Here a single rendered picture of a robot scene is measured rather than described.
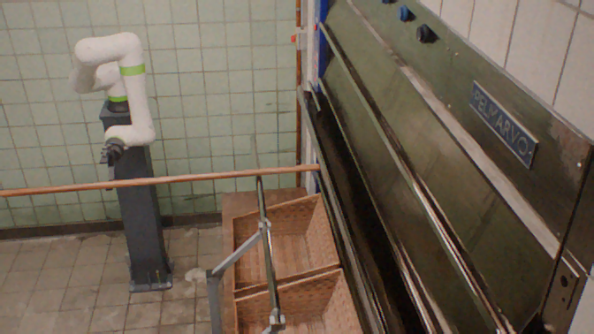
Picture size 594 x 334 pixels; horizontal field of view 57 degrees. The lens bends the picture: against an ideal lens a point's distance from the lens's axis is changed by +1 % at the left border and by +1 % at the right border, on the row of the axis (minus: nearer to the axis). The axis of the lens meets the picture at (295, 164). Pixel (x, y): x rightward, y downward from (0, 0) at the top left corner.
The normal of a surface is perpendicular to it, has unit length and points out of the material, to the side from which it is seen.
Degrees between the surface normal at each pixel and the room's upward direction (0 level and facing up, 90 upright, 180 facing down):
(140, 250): 90
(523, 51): 90
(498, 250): 70
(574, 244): 90
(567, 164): 90
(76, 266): 0
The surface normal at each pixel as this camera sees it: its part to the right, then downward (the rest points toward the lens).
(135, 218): 0.14, 0.51
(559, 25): -0.99, 0.07
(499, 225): -0.93, -0.23
